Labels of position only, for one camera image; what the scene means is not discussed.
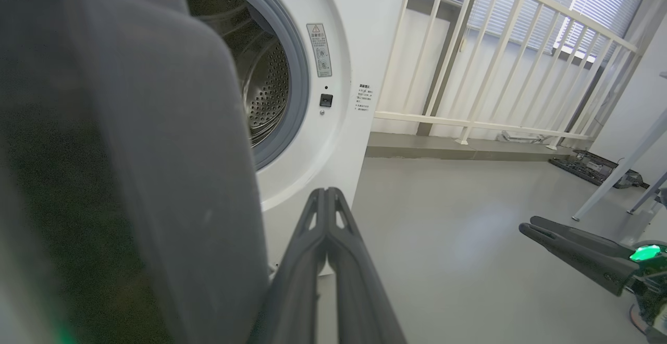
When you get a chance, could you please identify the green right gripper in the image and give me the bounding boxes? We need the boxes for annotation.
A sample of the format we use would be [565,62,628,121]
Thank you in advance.
[520,216,667,344]

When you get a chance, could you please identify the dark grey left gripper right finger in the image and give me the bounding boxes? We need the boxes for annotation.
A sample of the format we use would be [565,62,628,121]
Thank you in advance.
[327,188,407,344]

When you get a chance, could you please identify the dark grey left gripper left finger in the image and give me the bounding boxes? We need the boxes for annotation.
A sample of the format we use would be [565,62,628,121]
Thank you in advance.
[250,188,329,344]

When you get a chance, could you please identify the round black glass washer door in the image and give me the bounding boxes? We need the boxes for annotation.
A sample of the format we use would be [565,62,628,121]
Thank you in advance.
[0,0,269,344]

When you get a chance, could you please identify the dark tool case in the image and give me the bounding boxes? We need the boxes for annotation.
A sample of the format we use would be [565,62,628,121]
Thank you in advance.
[549,150,649,188]

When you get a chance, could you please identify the white front-load washing machine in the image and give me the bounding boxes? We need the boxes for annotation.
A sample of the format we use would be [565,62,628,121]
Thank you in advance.
[177,0,410,282]

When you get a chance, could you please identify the steel washing machine drum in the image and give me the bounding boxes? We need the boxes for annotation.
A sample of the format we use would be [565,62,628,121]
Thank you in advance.
[182,0,290,146]

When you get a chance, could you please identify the grey slanted table leg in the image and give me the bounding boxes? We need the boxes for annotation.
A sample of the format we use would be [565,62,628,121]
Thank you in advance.
[627,172,667,214]

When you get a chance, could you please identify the white slanted table leg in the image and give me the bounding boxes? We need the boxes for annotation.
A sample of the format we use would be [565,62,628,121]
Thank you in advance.
[572,108,667,222]

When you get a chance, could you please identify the white metal railing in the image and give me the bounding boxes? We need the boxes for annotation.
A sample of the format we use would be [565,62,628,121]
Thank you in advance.
[373,0,641,149]

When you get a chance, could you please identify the grey warning sticker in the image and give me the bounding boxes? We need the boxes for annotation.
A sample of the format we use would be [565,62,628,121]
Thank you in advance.
[306,23,332,78]

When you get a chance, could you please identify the white window blinds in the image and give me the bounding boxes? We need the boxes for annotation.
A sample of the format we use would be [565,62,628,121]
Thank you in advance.
[412,0,657,66]

